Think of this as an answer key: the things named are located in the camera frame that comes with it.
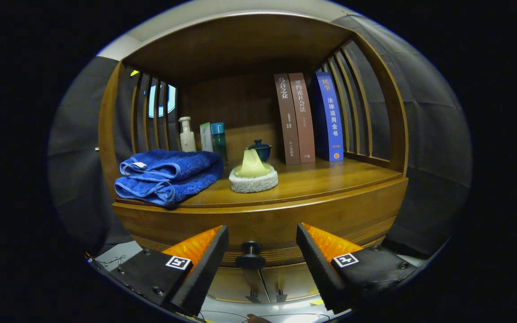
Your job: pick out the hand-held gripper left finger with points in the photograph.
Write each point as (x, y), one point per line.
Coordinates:
(207, 273)

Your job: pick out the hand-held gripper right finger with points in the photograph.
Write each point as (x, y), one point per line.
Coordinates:
(320, 273)

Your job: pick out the wooden drawer with black knob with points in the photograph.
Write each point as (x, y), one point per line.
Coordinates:
(276, 229)

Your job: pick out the wooden cabinet door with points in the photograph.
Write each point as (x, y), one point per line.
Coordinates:
(236, 285)
(294, 280)

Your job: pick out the wooden countertop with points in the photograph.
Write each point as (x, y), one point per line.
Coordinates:
(321, 177)

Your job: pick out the wooden cabinet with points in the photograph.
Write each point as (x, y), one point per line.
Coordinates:
(240, 45)

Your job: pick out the small yellow floor tape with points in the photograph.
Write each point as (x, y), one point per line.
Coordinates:
(317, 302)

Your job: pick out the blue folded towel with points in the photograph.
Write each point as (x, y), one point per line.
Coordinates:
(168, 172)

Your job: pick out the white pump bottle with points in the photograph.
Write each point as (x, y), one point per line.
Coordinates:
(187, 141)

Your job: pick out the dark blue lidded teacup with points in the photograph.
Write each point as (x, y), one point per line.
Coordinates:
(264, 151)

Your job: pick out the white and green tube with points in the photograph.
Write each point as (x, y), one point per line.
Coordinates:
(206, 139)

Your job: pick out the teal capped bottle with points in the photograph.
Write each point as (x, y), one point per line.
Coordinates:
(218, 139)

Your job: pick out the blue book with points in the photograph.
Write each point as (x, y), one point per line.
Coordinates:
(332, 121)

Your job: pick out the reddish brown book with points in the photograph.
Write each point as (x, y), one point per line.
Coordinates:
(303, 121)

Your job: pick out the dark brown book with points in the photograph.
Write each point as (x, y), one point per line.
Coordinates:
(287, 121)

